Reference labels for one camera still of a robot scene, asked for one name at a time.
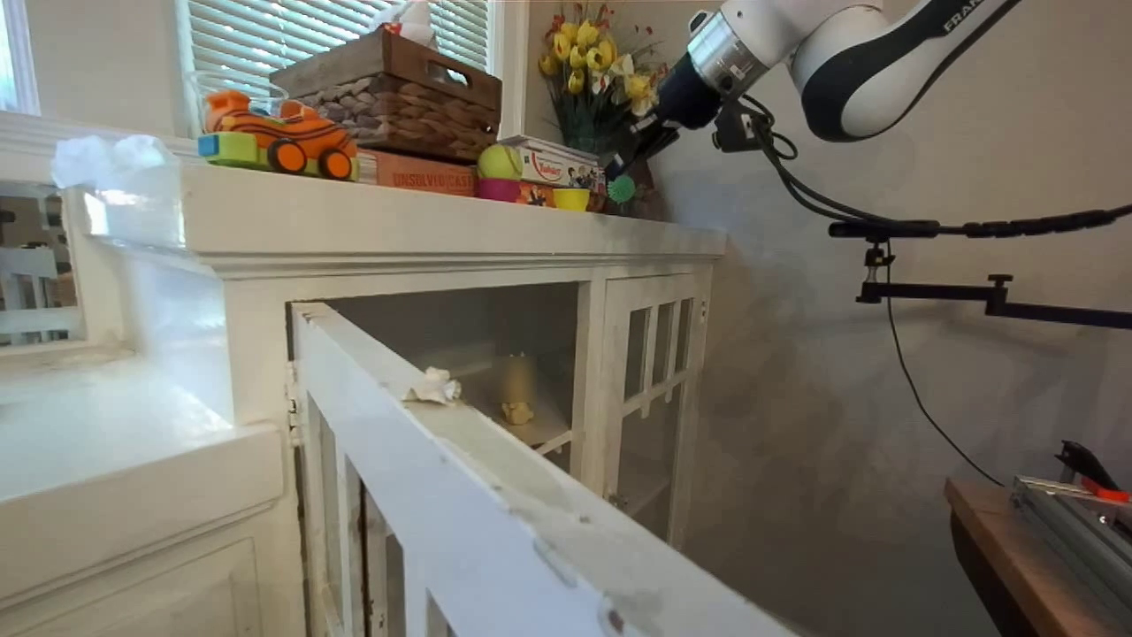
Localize white open cabinet door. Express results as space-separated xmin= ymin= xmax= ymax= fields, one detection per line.
xmin=295 ymin=304 xmax=793 ymax=637

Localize tan bunny figurine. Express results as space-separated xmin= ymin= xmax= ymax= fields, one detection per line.
xmin=503 ymin=354 xmax=533 ymax=429

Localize woven wicker basket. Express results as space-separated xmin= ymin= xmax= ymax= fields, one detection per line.
xmin=269 ymin=33 xmax=503 ymax=162

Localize white window blinds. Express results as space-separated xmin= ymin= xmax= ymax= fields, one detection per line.
xmin=177 ymin=0 xmax=503 ymax=108

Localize white cabinet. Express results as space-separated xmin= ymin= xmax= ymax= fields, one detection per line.
xmin=0 ymin=162 xmax=722 ymax=637

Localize yellow-green tennis ball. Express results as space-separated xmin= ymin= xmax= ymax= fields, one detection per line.
xmin=476 ymin=144 xmax=520 ymax=182

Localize yellow flowers bouquet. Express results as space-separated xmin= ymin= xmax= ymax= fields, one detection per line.
xmin=538 ymin=0 xmax=669 ymax=152

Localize white Twister game box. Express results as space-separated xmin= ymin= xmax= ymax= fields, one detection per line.
xmin=508 ymin=139 xmax=604 ymax=189

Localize crumpled white paper scrap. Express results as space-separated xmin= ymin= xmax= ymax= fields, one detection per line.
xmin=410 ymin=369 xmax=465 ymax=406

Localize green spiky ball toy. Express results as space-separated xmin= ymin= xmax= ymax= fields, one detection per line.
xmin=604 ymin=173 xmax=635 ymax=205

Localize orange toy truck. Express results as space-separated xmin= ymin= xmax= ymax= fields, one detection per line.
xmin=197 ymin=88 xmax=357 ymax=182

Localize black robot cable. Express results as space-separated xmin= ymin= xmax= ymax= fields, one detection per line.
xmin=740 ymin=98 xmax=1132 ymax=245

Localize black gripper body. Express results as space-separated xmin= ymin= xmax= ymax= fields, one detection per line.
xmin=601 ymin=95 xmax=775 ymax=177

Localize yellow bowl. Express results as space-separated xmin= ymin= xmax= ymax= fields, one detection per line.
xmin=553 ymin=189 xmax=592 ymax=212

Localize orange Indigo game box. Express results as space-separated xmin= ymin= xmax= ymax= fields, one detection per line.
xmin=357 ymin=147 xmax=475 ymax=196

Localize wooden side table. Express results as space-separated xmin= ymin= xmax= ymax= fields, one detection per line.
xmin=946 ymin=440 xmax=1132 ymax=637

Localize pink bowl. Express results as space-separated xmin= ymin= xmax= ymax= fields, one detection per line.
xmin=475 ymin=177 xmax=553 ymax=205

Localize black camera on boom arm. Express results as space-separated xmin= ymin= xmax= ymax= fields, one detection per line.
xmin=828 ymin=209 xmax=1132 ymax=328

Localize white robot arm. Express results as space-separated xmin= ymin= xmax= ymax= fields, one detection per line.
xmin=601 ymin=0 xmax=1018 ymax=177

